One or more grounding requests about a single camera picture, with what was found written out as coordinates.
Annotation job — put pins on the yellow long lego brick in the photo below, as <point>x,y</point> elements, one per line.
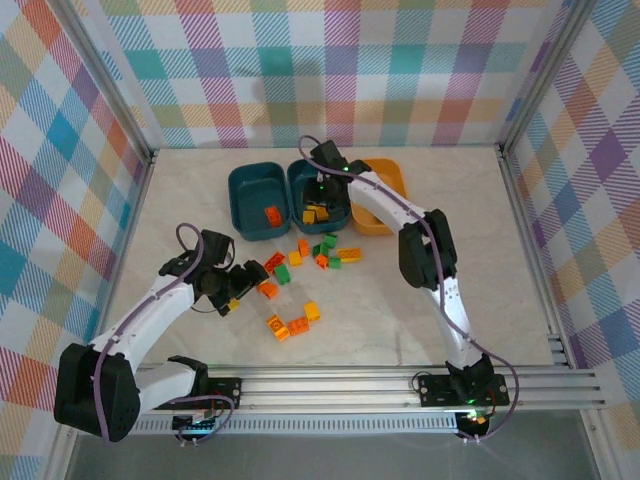
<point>309,217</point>
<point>349,254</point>

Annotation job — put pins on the orange curved lego brick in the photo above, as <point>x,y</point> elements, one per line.
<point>269,290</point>

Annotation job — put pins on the orange long lego brick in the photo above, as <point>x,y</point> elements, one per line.
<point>275,261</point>

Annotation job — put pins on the green lego brick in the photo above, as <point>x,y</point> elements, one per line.
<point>282,274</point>
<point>317,250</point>
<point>334,263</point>
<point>329,241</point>

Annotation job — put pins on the orange large lego brick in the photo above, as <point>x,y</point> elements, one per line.
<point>273,215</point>

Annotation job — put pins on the yellow-orange lego brick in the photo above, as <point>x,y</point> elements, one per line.
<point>277,328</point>

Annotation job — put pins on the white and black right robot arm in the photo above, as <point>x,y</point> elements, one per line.
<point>460,325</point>

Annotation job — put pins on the teal plastic container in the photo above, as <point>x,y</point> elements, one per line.
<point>300,172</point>
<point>250,200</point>

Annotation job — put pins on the yellow plastic container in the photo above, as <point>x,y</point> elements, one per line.
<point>370,222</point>

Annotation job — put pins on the small circuit board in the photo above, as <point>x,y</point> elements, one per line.
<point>192,425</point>
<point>475,420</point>

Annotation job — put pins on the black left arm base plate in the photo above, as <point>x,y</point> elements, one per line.
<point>230,392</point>

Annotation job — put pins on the aluminum side rail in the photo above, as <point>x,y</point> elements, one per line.
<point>125,240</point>
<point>534,260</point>

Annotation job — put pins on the wide aluminum frame rail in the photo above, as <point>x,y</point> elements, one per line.
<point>325,390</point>

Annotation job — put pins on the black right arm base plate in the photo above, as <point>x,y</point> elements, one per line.
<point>435,390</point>

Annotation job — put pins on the aluminum frame post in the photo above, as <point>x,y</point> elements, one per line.
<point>110,85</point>
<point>545,75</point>

